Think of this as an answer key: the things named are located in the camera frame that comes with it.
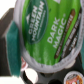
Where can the green lid kcup pod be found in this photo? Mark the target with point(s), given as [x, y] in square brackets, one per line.
[50, 31]

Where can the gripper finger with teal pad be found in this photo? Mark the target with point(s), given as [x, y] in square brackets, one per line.
[13, 49]

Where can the black kcup holder drawer unit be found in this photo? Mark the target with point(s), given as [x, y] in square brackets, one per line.
[52, 78]

